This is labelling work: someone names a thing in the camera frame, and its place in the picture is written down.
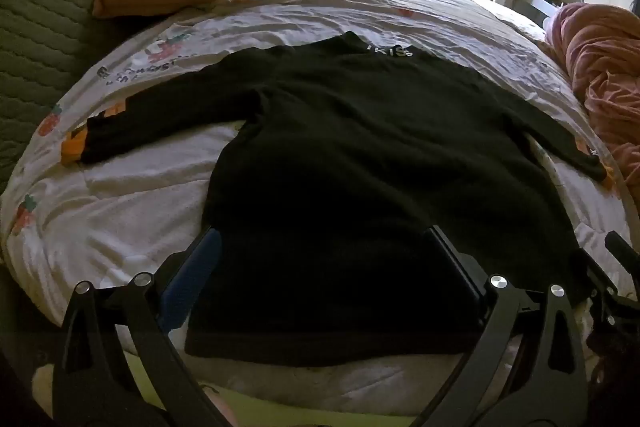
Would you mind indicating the grey quilted headboard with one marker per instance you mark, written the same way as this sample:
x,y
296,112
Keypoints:
x,y
45,7

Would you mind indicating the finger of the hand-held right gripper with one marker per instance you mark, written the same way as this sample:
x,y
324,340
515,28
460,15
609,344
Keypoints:
x,y
602,282
622,248

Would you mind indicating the black sweater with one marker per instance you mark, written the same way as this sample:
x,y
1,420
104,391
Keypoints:
x,y
350,157

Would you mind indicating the white desk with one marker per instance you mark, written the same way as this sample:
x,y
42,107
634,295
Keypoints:
x,y
537,2

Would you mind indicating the pink blanket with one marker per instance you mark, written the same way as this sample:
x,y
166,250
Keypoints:
x,y
605,72

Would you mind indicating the white printed quilt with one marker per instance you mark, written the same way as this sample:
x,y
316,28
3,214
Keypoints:
x,y
150,192

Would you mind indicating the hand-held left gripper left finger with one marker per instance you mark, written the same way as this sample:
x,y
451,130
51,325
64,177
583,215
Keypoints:
x,y
196,274

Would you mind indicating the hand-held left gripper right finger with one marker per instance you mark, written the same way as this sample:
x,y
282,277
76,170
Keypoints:
x,y
452,259

